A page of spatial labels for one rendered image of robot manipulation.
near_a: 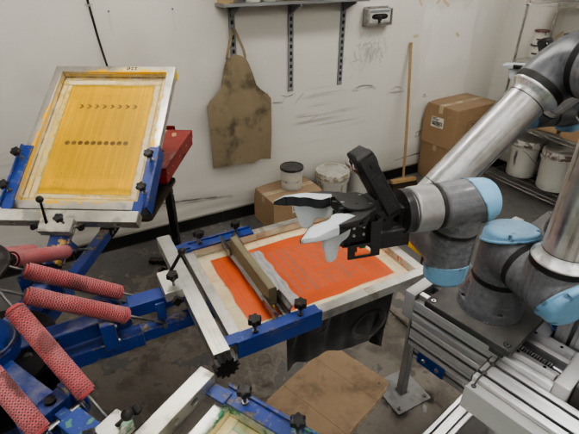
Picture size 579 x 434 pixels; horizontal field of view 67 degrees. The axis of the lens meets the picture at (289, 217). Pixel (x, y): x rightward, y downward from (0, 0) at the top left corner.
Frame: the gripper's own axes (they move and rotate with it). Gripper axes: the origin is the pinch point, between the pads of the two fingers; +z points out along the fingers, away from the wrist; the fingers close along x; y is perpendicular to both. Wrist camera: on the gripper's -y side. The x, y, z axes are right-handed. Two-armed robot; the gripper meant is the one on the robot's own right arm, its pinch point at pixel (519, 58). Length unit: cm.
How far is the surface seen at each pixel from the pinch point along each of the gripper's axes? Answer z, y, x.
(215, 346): -54, 46, -133
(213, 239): 8, 50, -128
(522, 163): 174, 158, 164
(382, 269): -22, 64, -67
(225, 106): 185, 50, -101
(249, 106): 189, 55, -83
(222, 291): -20, 55, -129
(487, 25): 259, 46, 172
